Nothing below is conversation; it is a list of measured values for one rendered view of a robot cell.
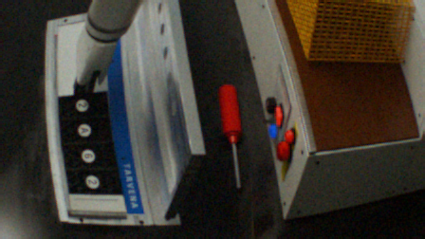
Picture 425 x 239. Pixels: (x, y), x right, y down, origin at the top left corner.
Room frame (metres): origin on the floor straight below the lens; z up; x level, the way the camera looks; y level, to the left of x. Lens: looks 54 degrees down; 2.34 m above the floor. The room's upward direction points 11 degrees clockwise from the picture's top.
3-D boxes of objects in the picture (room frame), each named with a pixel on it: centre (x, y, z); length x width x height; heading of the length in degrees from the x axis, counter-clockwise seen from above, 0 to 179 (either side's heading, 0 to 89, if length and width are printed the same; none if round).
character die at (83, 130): (0.96, 0.20, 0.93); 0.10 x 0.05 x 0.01; 108
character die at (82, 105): (1.01, 0.21, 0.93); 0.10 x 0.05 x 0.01; 108
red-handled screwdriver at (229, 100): (1.02, -0.03, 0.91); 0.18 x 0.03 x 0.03; 14
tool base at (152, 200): (1.02, 0.18, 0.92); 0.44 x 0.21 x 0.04; 18
